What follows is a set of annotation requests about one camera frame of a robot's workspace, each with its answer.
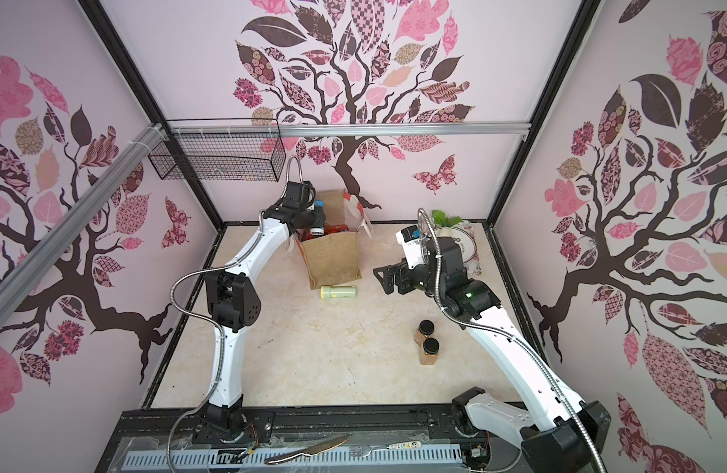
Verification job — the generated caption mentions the blue flashlight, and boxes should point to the blue flashlight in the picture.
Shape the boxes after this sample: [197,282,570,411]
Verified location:
[310,200,325,237]

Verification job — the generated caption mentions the green flashlight near bag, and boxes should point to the green flashlight near bag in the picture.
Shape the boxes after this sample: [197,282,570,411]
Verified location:
[320,286,358,300]

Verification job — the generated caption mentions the white radish toy green leaves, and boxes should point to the white radish toy green leaves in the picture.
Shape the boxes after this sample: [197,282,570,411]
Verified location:
[432,209,463,228]

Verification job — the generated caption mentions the black wire wall basket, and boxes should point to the black wire wall basket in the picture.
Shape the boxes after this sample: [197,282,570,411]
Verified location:
[148,118,288,182]

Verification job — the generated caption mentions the burlap tote bag red trim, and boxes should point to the burlap tote bag red trim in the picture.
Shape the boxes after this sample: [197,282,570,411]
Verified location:
[296,190,373,290]

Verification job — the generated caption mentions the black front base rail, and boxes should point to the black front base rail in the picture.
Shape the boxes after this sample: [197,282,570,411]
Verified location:
[111,401,583,445]

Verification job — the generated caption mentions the left aluminium frame bar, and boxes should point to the left aluminium frame bar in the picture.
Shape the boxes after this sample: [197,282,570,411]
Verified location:
[0,123,164,328]

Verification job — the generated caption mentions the back aluminium frame bar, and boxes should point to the back aluminium frame bar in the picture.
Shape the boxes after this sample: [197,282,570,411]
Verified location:
[170,121,531,138]

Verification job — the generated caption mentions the left flexible metal conduit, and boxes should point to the left flexible metal conduit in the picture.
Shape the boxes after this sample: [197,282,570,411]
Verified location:
[164,155,306,473]

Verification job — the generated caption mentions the white slotted cable duct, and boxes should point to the white slotted cable duct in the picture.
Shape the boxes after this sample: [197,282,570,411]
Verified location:
[119,442,464,473]

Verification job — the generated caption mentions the white patterned plate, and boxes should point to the white patterned plate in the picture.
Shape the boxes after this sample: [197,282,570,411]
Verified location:
[451,227,478,264]

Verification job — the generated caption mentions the aluminium frame bar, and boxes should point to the aluminium frame bar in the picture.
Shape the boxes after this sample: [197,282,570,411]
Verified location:
[0,123,164,328]
[170,121,531,138]

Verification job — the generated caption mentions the red flashlight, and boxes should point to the red flashlight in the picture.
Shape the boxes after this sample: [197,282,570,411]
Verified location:
[302,225,349,240]

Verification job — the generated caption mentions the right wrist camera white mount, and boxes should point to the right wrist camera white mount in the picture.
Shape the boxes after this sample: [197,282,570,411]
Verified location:
[396,225,425,269]

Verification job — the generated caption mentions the table knife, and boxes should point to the table knife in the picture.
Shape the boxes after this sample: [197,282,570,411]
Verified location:
[263,435,351,465]

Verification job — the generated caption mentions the floral placemat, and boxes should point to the floral placemat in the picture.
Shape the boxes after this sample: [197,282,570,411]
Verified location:
[430,218,482,279]

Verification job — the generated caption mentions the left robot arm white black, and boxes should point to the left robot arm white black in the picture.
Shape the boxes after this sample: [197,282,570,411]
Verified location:
[199,181,316,436]

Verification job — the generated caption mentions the spice jar black lid lower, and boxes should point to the spice jar black lid lower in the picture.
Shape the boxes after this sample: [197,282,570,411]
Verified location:
[419,337,440,366]

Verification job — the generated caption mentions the spice jar black lid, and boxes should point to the spice jar black lid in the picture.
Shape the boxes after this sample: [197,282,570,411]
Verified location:
[413,319,436,346]
[419,337,440,366]

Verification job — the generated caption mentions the spice jar black lid upper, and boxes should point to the spice jar black lid upper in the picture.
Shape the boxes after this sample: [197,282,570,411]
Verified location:
[413,319,436,346]

